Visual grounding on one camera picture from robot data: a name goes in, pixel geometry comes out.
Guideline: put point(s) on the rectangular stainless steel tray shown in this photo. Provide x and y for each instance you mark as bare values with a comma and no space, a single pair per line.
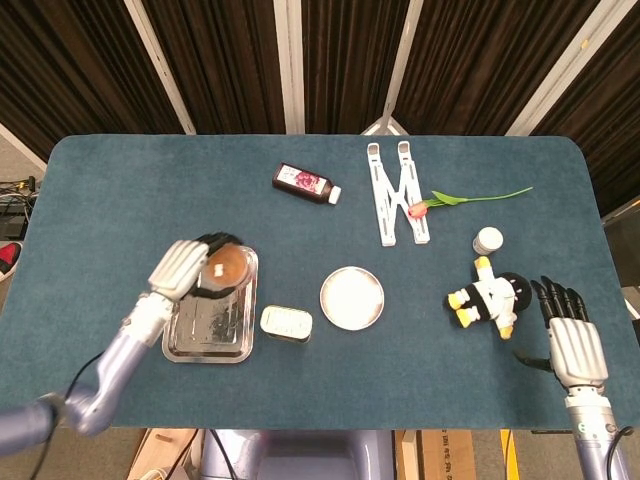
210,345

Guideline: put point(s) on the gold sardine tin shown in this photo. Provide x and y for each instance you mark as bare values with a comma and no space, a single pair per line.
287,324

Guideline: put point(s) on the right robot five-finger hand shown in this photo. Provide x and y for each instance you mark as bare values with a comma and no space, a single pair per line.
577,352

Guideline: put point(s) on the dark juice bottle white cap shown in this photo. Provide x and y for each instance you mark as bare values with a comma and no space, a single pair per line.
300,181

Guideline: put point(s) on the dark brown curtain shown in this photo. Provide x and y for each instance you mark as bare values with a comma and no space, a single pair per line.
225,60

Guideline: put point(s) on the blue felt table cover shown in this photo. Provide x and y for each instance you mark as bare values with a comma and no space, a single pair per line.
125,200

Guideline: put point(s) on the round stainless steel plate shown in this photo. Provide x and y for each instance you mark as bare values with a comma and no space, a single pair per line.
352,298

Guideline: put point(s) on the artificial pink tulip flower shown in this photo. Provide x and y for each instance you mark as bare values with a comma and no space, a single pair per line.
417,210

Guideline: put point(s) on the lavender robot torso base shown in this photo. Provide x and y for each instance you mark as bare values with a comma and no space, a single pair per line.
310,460

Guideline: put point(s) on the light wooden crate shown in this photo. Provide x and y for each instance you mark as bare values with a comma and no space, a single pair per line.
160,450

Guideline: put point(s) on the white frame post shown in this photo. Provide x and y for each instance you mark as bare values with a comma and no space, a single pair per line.
565,65
405,50
161,70
290,65

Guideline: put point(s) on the white folding laptop stand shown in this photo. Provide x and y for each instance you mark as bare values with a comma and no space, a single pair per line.
386,225

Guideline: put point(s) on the brown cardboard box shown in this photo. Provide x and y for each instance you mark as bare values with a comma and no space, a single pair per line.
440,457

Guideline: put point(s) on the red and black shoe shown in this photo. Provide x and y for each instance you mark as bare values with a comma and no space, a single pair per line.
9,257

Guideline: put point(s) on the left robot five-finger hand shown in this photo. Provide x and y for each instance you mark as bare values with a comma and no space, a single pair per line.
177,267

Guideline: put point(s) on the left lavender robot arm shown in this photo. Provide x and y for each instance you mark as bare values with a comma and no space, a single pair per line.
115,365

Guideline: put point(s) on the penguin plush toy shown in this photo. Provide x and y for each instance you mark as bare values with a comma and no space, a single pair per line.
492,295

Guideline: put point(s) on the small white jar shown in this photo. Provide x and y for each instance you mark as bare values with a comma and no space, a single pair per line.
488,240

